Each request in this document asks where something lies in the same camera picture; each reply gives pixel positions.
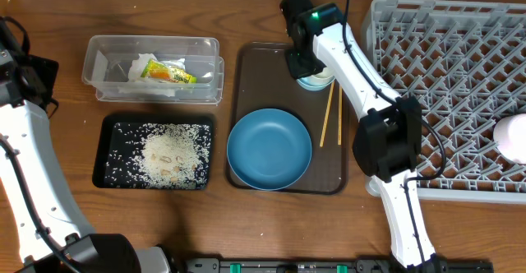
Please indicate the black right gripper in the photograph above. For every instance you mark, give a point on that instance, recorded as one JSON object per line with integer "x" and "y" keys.
{"x": 304, "y": 64}

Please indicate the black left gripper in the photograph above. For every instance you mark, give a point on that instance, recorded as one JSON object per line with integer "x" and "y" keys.
{"x": 42, "y": 69}

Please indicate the white paper napkin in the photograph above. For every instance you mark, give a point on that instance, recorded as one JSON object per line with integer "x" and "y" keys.
{"x": 134, "y": 76}

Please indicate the yellow green snack wrapper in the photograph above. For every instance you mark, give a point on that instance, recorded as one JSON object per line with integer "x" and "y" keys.
{"x": 169, "y": 71}

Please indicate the dark blue plate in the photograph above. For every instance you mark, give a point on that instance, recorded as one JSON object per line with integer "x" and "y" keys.
{"x": 269, "y": 149}

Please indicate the white rice pile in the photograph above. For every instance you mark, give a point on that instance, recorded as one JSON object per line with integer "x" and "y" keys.
{"x": 168, "y": 155}

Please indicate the pink bowl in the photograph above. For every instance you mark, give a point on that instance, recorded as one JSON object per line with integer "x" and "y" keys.
{"x": 509, "y": 135}

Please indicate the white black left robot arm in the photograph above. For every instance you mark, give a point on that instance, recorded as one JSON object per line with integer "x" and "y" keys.
{"x": 54, "y": 235}

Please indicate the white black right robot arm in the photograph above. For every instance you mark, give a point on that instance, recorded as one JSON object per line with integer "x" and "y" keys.
{"x": 389, "y": 135}

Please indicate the grey dishwasher rack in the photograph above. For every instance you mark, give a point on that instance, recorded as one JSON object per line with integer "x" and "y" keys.
{"x": 465, "y": 63}

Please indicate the white plastic cup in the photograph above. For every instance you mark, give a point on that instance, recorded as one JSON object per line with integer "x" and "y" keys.
{"x": 324, "y": 77}

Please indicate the light blue small bowl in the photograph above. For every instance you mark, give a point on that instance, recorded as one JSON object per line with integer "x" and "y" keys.
{"x": 305, "y": 85}

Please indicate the wooden chopstick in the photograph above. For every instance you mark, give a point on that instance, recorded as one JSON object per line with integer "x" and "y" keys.
{"x": 327, "y": 114}
{"x": 340, "y": 116}

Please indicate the dark brown serving tray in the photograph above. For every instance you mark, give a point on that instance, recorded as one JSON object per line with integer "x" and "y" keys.
{"x": 263, "y": 81}

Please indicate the clear plastic container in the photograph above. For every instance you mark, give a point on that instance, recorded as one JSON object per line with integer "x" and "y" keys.
{"x": 106, "y": 50}

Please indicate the black plastic tray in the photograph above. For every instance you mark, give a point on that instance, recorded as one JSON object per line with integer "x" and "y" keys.
{"x": 100, "y": 154}

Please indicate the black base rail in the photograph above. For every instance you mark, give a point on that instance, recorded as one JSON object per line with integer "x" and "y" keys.
{"x": 337, "y": 266}

